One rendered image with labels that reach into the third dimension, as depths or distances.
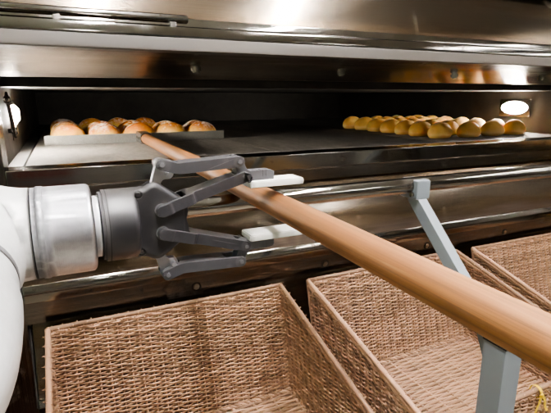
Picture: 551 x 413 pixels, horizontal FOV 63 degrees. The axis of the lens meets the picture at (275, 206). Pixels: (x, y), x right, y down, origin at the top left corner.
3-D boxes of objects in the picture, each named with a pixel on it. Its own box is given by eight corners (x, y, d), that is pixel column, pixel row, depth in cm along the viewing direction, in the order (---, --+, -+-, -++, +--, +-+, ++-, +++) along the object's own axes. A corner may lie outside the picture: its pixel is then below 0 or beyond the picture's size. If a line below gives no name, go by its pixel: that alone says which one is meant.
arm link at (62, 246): (42, 261, 49) (100, 254, 51) (39, 293, 41) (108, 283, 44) (31, 179, 47) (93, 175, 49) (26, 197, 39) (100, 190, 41)
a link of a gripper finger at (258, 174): (229, 180, 52) (229, 154, 52) (268, 177, 54) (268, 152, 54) (234, 182, 51) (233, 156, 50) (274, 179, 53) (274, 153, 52)
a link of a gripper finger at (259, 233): (250, 236, 53) (250, 242, 53) (302, 229, 55) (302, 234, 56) (241, 229, 55) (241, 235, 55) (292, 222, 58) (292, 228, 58)
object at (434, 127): (338, 128, 204) (339, 115, 202) (420, 125, 223) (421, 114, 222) (437, 139, 150) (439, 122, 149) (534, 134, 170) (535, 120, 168)
